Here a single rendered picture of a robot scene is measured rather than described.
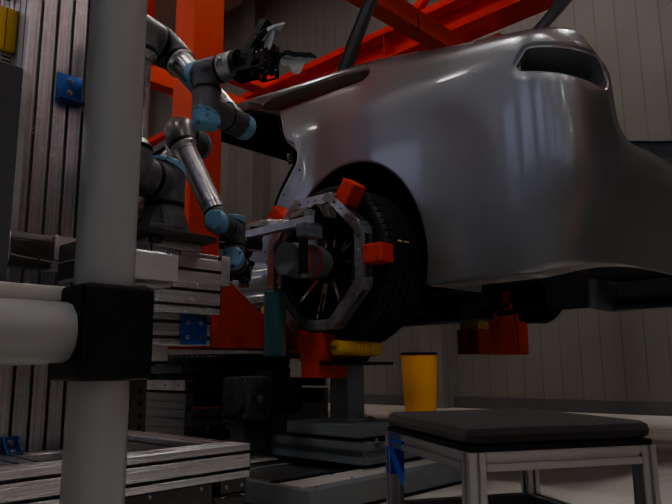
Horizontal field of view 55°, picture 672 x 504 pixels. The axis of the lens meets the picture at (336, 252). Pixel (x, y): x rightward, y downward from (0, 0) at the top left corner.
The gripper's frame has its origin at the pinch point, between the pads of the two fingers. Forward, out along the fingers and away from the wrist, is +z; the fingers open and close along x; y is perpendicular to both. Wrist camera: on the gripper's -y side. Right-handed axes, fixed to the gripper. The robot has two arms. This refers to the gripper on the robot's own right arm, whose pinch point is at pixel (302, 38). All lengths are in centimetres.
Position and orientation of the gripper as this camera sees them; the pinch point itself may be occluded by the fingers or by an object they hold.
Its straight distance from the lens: 168.6
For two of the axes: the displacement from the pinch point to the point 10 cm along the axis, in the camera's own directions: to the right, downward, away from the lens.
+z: 8.8, -0.9, -4.7
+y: -0.6, 9.5, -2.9
